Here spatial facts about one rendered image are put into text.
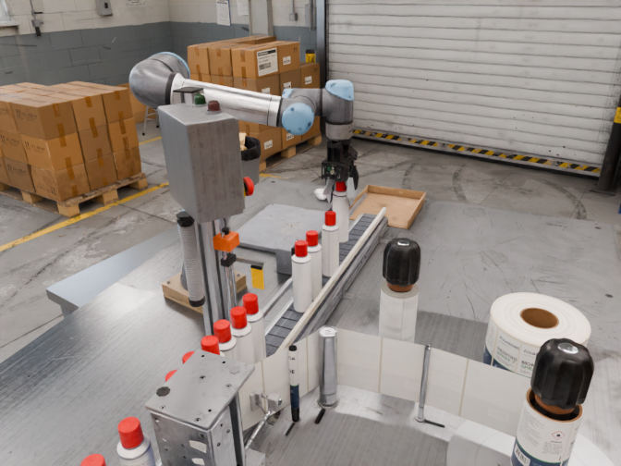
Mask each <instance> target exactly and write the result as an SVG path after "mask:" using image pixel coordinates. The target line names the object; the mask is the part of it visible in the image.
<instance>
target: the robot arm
mask: <svg viewBox="0 0 621 466"><path fill-rule="evenodd" d="M185 86H189V87H202V88H203V89H204V94H205V98H206V103H207V104H208V102H209V101H211V100H216V101H218V102H219V104H220V109H221V110H222V111H224V112H226V113H228V114H229V115H231V116H233V117H236V118H237V119H238V120H243V121H248V122H253V123H258V124H263V125H268V126H273V127H279V128H284V129H285V130H286V131H287V132H288V133H290V134H292V135H302V134H305V133H306V132H307V131H308V130H309V129H310V128H311V126H312V124H313V121H314V117H326V136H327V158H326V159H324V160H323V161H322V179H324V178H325V188H324V189H323V195H326V198H327V200H328V202H329V203H331V201H332V199H333V191H334V189H335V188H334V185H335V182H342V181H344V182H346V186H347V198H348V202H349V206H351V205H352V204H353V202H354V200H355V197H356V193H357V188H358V184H359V172H358V170H357V166H354V162H355V161H356V160H357V156H358V153H357V152H356V151H355V150H354V149H353V148H352V147H351V146H350V145H349V144H350V143H351V142H352V135H353V130H354V129H355V128H354V127H353V104H354V86H353V83H352V82H351V81H349V80H329V81H327V82H326V86H325V88H323V89H299V88H293V89H285V90H284V91H283V95H282V97H280V96H275V95H270V94H265V93H260V92H251V91H246V90H240V89H236V88H230V87H226V86H221V85H215V84H211V83H206V82H200V81H196V80H190V72H189V67H188V65H187V63H186V62H185V61H184V60H183V59H182V58H181V57H180V56H178V55H176V54H173V53H170V52H162V53H157V54H154V55H151V56H150V57H149V58H147V59H145V60H143V61H141V62H139V63H138V64H137V65H136V66H135V67H134V68H133V69H132V70H131V72H130V75H129V88H130V89H131V92H132V94H133V95H134V96H135V98H136V99H137V100H138V101H139V102H140V103H142V104H144V105H147V106H149V107H152V109H153V110H155V111H156V112H158V110H157V108H158V107H159V106H163V105H170V104H175V101H174V94H173V90H175V89H179V88H182V87H185ZM354 160H355V161H354ZM323 166H324V173H323ZM325 166H326V168H325ZM348 175H349V177H348ZM180 280H181V286H182V287H183V289H185V290H186V291H188V285H187V279H186V271H185V266H184V262H183V266H182V272H181V275H180Z"/></svg>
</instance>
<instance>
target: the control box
mask: <svg viewBox="0 0 621 466"><path fill-rule="evenodd" d="M157 110H158V117H159V122H160V129H161V134H162V141H163V146H164V159H165V164H166V171H167V176H168V183H169V189H170V195H171V197H172V198H173V199H174V200H175V201H176V202H177V203H178V204H179V205H180V206H181V207H182V208H183V209H184V210H185V211H186V212H187V213H188V214H189V215H190V216H191V217H192V218H193V219H194V220H195V221H196V222H197V223H198V224H203V223H207V222H211V221H214V220H218V219H222V218H226V217H229V216H233V215H240V214H243V212H244V211H243V209H246V206H245V188H244V183H243V172H242V161H241V150H240V138H239V126H238V119H237V118H236V117H234V116H231V115H229V114H228V113H226V112H224V111H222V113H221V114H216V115H209V114H207V110H208V105H207V106H204V107H194V104H186V103H183V104H170V105H163V106H159V107H158V108H157Z"/></svg>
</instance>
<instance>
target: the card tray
mask: <svg viewBox="0 0 621 466"><path fill-rule="evenodd" d="M364 193H368V196H367V198H366V199H365V200H364V201H363V203H362V204H361V205H360V206H359V207H358V209H357V210H356V211H355V212H354V213H353V215H352V216H351V217H350V218H349V219H348V220H354V221H355V220H356V219H357V218H358V216H359V215H360V214H364V213H365V214H372V215H378V214H379V213H380V212H381V211H382V209H383V208H386V213H385V214H384V216H385V217H388V226H389V227H400V228H405V229H409V228H410V226H411V224H412V223H413V221H414V219H415V217H416V216H417V214H418V212H419V210H420V208H421V207H422V205H423V204H424V202H425V197H426V192H423V191H416V190H403V189H396V188H389V187H383V186H375V185H369V184H368V185H367V186H366V187H365V188H364V189H363V190H362V192H361V193H360V194H359V195H358V196H357V197H356V198H355V200H354V202H353V204H352V205H351V206H349V210H350V209H351V208H352V207H353V205H354V204H355V203H356V202H357V201H358V200H359V199H360V197H361V196H362V195H363V194H364Z"/></svg>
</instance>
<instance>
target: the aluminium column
mask: <svg viewBox="0 0 621 466"><path fill-rule="evenodd" d="M173 94H174V101H175V104H183V103H186V104H194V96H195V95H196V94H204V89H203V88H202V87H189V86H185V87H182V88H179V89H175V90H173ZM204 96H205V94H204ZM194 224H195V225H194V226H195V232H196V239H197V245H198V252H199V259H200V266H201V281H202V286H203V294H204V296H205V303H204V304H203V305H202V310H203V318H204V324H205V331H206V336H214V331H213V324H214V323H215V322H216V321H218V320H227V321H228V322H229V314H228V306H227V297H226V289H225V272H224V267H223V266H221V262H220V259H221V258H223V255H222V251H218V250H216V256H217V264H218V273H219V281H220V290H221V299H220V291H219V283H218V275H217V267H216V259H215V251H214V248H213V236H216V235H217V234H218V233H220V229H219V221H218V220H214V221H213V227H212V221H211V222H207V223H203V224H198V223H197V222H196V221H195V222H194ZM221 302H222V307H221ZM222 312H223V315H222Z"/></svg>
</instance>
